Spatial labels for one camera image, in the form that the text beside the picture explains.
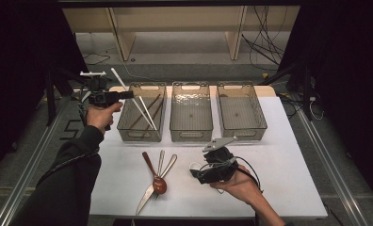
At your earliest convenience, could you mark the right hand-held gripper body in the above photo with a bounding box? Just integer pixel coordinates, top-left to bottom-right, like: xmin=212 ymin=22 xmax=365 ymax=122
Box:
xmin=201 ymin=136 xmax=239 ymax=185

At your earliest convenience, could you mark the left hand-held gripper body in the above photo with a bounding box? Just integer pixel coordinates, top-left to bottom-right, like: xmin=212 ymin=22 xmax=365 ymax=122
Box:
xmin=79 ymin=71 xmax=120 ymax=108

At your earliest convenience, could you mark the white ceramic spoon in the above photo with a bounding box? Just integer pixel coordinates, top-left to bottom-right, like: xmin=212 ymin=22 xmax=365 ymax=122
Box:
xmin=188 ymin=161 xmax=226 ymax=195

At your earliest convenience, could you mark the white chopstick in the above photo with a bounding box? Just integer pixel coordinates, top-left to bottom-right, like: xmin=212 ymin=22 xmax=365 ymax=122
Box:
xmin=110 ymin=67 xmax=156 ymax=132
xmin=138 ymin=95 xmax=159 ymax=132

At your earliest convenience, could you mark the grey transparent plastic bin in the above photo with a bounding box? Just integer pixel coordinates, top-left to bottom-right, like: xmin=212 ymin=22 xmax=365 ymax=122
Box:
xmin=169 ymin=81 xmax=214 ymax=143
xmin=216 ymin=82 xmax=268 ymax=142
xmin=116 ymin=82 xmax=168 ymax=143

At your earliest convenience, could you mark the red-brown spoon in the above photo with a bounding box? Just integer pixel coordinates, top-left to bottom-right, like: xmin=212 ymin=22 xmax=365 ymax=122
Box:
xmin=141 ymin=151 xmax=169 ymax=195

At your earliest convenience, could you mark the metal fork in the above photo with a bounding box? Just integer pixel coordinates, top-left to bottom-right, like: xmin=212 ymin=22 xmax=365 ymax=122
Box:
xmin=150 ymin=149 xmax=166 ymax=202

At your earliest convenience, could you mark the metal table knife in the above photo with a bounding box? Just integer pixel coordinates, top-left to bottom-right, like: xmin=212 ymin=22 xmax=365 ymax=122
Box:
xmin=136 ymin=153 xmax=178 ymax=216

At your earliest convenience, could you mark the person's left hand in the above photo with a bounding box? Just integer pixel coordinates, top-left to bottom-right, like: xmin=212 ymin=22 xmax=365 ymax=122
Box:
xmin=86 ymin=101 xmax=124 ymax=135

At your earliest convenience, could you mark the person's right hand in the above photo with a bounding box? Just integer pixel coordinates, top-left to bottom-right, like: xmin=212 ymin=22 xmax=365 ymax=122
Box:
xmin=209 ymin=166 xmax=261 ymax=205

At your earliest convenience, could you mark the black tripod stand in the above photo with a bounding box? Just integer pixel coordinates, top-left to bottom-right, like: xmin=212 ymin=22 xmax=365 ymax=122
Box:
xmin=44 ymin=66 xmax=105 ymax=127

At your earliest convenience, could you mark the white table cover sheet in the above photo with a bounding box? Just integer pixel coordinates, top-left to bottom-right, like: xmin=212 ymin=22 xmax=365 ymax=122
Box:
xmin=89 ymin=95 xmax=329 ymax=219

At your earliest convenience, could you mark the black curtain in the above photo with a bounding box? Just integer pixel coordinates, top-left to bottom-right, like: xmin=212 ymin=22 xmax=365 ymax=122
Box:
xmin=277 ymin=0 xmax=373 ymax=210
xmin=0 ymin=0 xmax=92 ymax=178

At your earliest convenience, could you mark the beige wooden furniture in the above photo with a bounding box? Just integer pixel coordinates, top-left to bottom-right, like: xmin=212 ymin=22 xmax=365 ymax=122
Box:
xmin=61 ymin=6 xmax=301 ymax=62

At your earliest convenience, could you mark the black metal stand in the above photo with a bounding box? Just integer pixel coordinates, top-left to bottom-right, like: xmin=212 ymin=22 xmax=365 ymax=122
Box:
xmin=259 ymin=61 xmax=316 ymax=122

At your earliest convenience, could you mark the white floor cable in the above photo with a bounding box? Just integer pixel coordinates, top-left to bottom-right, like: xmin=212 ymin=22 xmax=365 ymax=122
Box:
xmin=105 ymin=46 xmax=152 ymax=82

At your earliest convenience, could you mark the right hand-held gripper cable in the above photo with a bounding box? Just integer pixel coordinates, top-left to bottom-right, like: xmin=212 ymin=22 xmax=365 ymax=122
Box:
xmin=196 ymin=155 xmax=265 ymax=226

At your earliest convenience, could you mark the black floor cable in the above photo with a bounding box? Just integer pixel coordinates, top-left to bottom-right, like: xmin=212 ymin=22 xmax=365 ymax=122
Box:
xmin=81 ymin=52 xmax=112 ymax=67

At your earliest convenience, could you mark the white looped cable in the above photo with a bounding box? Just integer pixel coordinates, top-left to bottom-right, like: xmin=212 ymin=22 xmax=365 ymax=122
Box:
xmin=308 ymin=96 xmax=326 ymax=121

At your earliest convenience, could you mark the aluminium floor rail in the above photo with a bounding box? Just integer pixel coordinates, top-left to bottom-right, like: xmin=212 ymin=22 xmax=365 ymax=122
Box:
xmin=0 ymin=93 xmax=73 ymax=226
xmin=295 ymin=107 xmax=369 ymax=226

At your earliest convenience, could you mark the bundle of black cables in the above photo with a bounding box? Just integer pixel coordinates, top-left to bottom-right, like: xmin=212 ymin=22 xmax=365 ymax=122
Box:
xmin=240 ymin=6 xmax=290 ymax=72

